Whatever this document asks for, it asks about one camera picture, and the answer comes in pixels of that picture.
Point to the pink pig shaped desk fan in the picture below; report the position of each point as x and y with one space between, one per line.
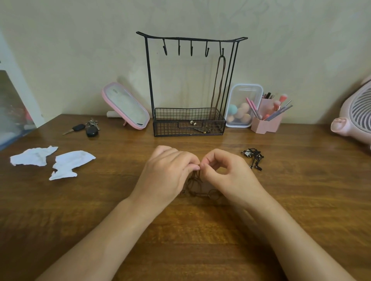
353 121

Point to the black oval key fob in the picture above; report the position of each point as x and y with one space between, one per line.
92 131

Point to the person's left hand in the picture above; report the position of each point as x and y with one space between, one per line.
162 179

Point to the silver key bunch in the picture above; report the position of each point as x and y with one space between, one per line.
92 124

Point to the dark cosmetic pencils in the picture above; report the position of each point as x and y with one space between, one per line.
268 95

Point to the pink pen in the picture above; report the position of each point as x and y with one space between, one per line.
249 103
254 107

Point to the white crumpled paper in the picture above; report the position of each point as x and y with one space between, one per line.
32 156
72 159

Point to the small peach makeup sponge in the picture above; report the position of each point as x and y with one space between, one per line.
230 118

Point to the pink framed table mirror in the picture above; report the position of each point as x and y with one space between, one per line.
126 105

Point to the pink makeup brush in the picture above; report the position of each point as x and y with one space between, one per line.
277 104

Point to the coral tipped makeup brush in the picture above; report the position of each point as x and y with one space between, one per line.
283 97

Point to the clear plastic container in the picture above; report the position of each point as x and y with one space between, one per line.
243 92

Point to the pink brush holder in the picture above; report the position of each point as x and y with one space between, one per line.
264 127

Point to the person's left forearm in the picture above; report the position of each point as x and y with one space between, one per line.
98 246

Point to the black headed car key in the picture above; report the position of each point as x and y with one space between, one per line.
78 127

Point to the person's right hand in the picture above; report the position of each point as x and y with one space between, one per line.
234 179

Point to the person's right forearm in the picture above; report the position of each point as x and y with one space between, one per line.
295 246

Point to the grey purple pencil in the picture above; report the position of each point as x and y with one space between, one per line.
278 113

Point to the teal makeup sponge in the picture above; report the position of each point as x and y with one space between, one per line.
232 109

